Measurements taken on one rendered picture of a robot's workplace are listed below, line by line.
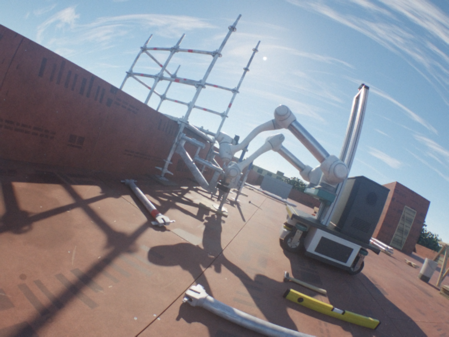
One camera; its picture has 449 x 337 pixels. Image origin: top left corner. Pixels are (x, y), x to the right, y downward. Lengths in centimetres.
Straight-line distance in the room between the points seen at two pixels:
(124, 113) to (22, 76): 95
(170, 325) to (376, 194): 171
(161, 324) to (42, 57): 140
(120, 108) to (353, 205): 211
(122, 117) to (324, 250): 201
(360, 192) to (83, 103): 226
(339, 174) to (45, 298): 154
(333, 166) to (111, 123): 173
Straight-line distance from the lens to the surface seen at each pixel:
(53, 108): 141
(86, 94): 149
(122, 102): 168
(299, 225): 160
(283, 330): 71
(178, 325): 61
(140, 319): 59
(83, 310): 58
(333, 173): 136
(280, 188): 776
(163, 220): 113
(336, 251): 167
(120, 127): 174
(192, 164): 207
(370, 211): 181
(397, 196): 1047
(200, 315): 67
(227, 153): 160
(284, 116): 143
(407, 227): 1122
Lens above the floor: 47
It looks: 2 degrees down
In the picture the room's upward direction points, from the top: 23 degrees clockwise
